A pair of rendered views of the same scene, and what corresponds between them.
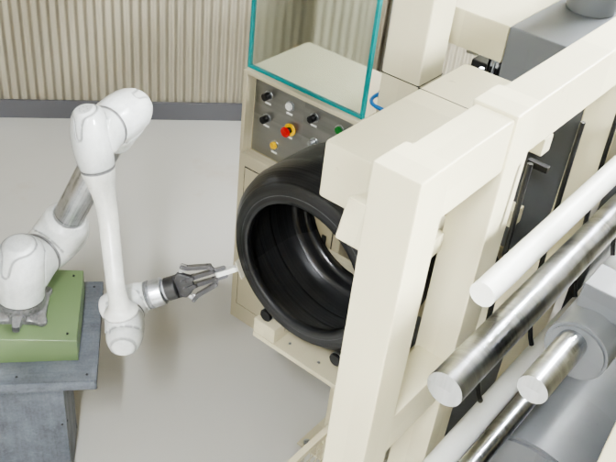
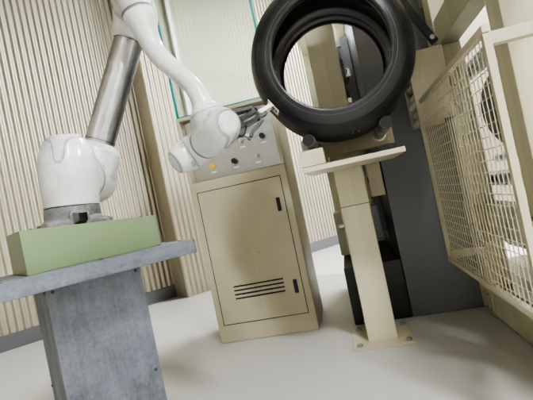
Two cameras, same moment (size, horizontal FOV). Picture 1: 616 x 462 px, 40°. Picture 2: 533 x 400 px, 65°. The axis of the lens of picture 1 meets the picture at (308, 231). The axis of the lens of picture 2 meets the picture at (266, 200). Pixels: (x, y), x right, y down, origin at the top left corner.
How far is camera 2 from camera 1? 2.31 m
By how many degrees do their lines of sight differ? 43
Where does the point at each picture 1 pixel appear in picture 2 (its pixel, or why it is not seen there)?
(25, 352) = (101, 242)
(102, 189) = (149, 20)
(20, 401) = (101, 342)
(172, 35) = not seen: hidden behind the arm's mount
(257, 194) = (269, 18)
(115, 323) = (210, 107)
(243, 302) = (230, 318)
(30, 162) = not seen: outside the picture
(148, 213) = not seen: hidden behind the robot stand
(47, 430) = (139, 386)
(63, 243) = (104, 157)
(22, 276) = (78, 155)
